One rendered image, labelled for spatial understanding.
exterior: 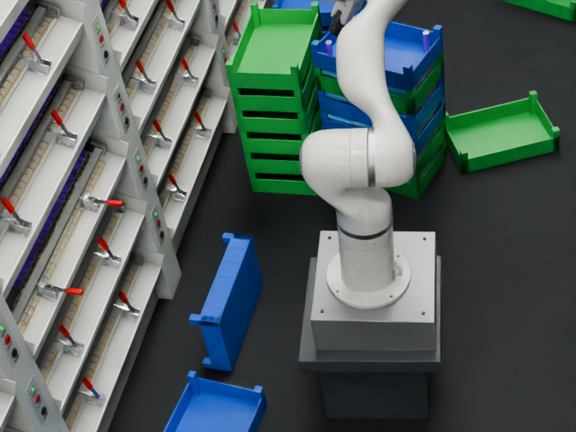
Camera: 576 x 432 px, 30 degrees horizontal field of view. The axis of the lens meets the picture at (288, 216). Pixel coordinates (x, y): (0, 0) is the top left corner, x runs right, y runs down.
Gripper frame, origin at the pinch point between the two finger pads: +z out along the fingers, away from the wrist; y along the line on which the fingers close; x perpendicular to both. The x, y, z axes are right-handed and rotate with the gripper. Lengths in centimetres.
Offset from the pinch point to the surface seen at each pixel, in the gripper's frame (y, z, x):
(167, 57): -29.8, 14.7, 32.7
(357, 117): -3.9, 22.7, -16.4
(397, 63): 5.3, 6.0, -18.1
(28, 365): -126, 1, 2
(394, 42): 13.8, 8.1, -13.5
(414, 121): -3.0, 12.3, -30.7
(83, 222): -89, 6, 16
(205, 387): -88, 44, -26
